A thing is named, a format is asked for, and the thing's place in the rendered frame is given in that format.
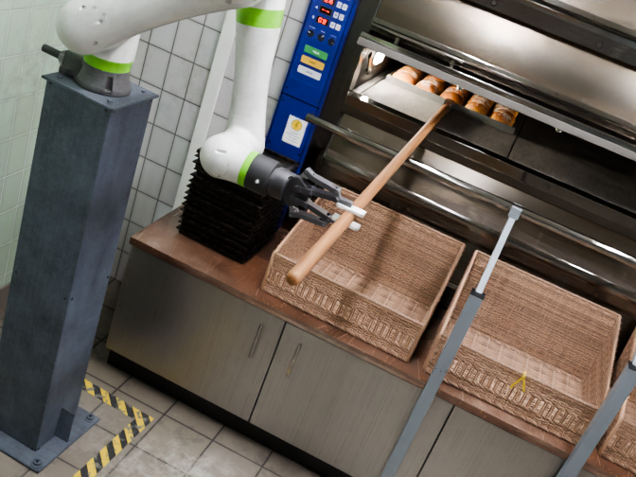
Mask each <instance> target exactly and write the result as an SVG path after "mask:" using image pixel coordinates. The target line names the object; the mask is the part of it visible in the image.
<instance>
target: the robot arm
mask: <svg viewBox="0 0 636 477"><path fill-rule="evenodd" d="M285 6H286V0H70V1H69V2H67V3H66V4H64V5H63V6H62V8H61V9H60V11H59V12H58V15H57V18H56V30H57V34H58V36H59V38H60V40H61V42H62V43H63V44H64V45H65V46H66V47H67V48H68V50H63V51H60V50H58V49H56V48H54V47H52V46H50V45H48V44H43V46H42V51H43V52H44V53H46V54H48V55H50V56H53V57H55V58H57V59H58V61H59V63H60V64H61V65H60V67H59V73H61V74H63V75H65V76H69V77H74V82H75V83H76V84H77V85H78V86H80V87H81V88H83V89H85V90H87V91H89V92H92V93H95V94H98V95H102V96H106V97H126V96H128V95H129V94H130V93H131V91H132V85H131V81H130V71H131V67H132V65H133V62H134V59H135V55H136V50H137V47H138V43H139V38H140V34H141V33H144V32H146V31H149V30H152V29H155V28H158V27H162V26H165V25H168V24H172V23H175V22H179V21H182V20H185V19H189V18H193V17H197V16H202V15H205V14H210V13H215V12H220V11H226V10H231V9H235V10H236V52H235V73H234V84H233V93H232V99H231V106H230V112H229V116H228V121H227V126H226V130H225V132H222V133H219V134H215V135H213V136H211V137H209V138H208V139H207V140H206V141H205V142H204V143H203V145H202V148H201V151H200V161H201V164H202V167H203V169H204V170H205V171H206V172H207V173H208V174H209V175H211V176H213V177H215V178H218V179H223V180H226V181H230V182H232V183H235V184H237V185H240V186H243V187H245V188H247V189H249V190H251V191H254V192H255V193H257V194H259V195H261V196H263V197H265V196H267V195H268V194H269V195H270V196H272V197H274V198H276V199H278V200H279V201H282V202H284V203H286V205H287V206H288V207H289V208H290V213H289V217H290V218H299V219H301V220H304V221H308V222H311V223H314V224H317V225H319V226H322V227H326V226H327V225H328V224H329V223H330V222H331V223H334V222H335V221H336V220H338V219H339V218H340V217H341V215H339V214H337V213H335V214H333V215H332V214H330V213H329V212H327V211H326V210H325V209H324V208H322V207H321V206H319V205H318V204H316V203H314V202H312V201H311V199H309V195H313V196H316V197H319V198H322V199H326V200H329V201H332V202H335V203H336V206H338V207H340V208H342V209H344V210H346V211H348V212H350V213H352V214H355V215H357V216H359V217H361V218H363V216H364V215H365V214H366V211H364V210H362V209H360V208H358V207H356V206H354V205H353V202H352V201H350V200H348V199H346V198H344V197H342V195H341V191H342V189H341V188H340V187H339V186H337V185H334V184H333V183H332V182H330V181H328V180H327V179H325V178H323V177H321V176H320V175H318V174H316V173H315V172H314V171H313V170H312V169H311V168H306V169H305V170H304V172H303V173H302V174H295V173H293V172H291V171H289V170H287V169H285V168H282V167H281V165H280V163H279V162H278V161H275V160H274V159H272V158H270V157H268V156H266V155H263V154H262V153H263V151H264V148H265V118H266V106H267V96H268V89H269V82H270V76H271V72H272V66H273V61H274V53H275V50H276V46H277V42H278V38H279V33H280V29H281V25H282V20H283V15H284V10H285ZM305 178H306V179H310V180H311V181H313V182H314V183H315V184H317V185H319V186H321V187H323V188H325V189H326V190H328V191H325V190H323V189H320V188H317V187H315V186H313V185H309V184H308V182H307V181H306V179H305ZM329 191H330V192H329ZM295 205H301V206H303V207H305V208H307V209H308V210H310V211H311V212H313V213H314V214H316V215H317V216H316V215H313V214H310V213H308V212H306V211H303V210H298V208H297V207H295ZM318 216H319V217H318Z"/></svg>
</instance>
